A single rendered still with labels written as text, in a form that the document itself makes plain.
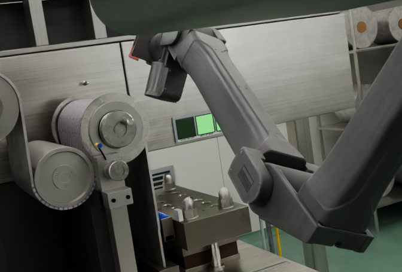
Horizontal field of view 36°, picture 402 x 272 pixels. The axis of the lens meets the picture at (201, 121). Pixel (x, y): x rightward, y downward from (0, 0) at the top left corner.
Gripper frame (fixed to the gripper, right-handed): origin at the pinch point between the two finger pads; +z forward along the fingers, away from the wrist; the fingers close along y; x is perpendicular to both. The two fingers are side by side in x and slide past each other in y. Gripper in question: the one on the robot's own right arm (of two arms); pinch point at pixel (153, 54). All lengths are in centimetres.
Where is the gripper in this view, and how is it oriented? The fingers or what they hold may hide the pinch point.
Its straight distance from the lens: 122.5
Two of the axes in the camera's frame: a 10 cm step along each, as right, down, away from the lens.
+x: 3.4, -9.4, 1.0
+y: 9.0, 3.5, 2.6
